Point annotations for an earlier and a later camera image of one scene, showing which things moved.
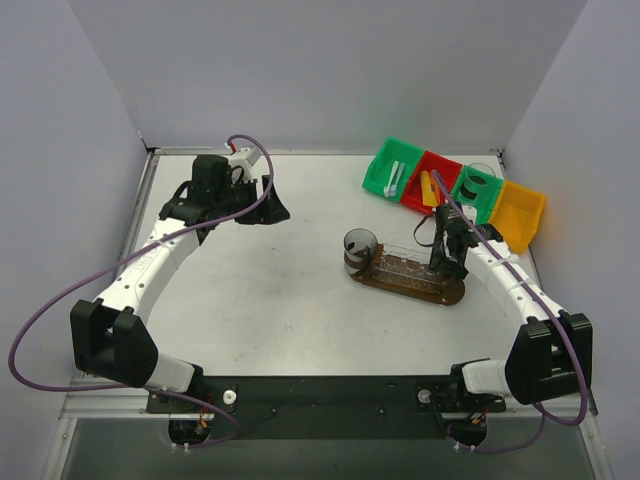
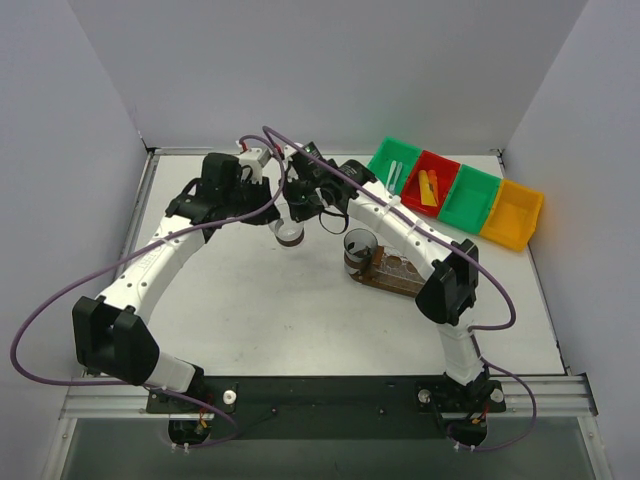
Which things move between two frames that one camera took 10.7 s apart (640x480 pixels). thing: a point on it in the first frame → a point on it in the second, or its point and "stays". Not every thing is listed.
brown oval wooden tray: [411, 276] stays
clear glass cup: [477, 180] → [288, 233]
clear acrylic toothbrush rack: [406, 266] stays
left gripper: [265, 201] stays
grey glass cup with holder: [359, 245] stays
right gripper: [447, 255] → [300, 198]
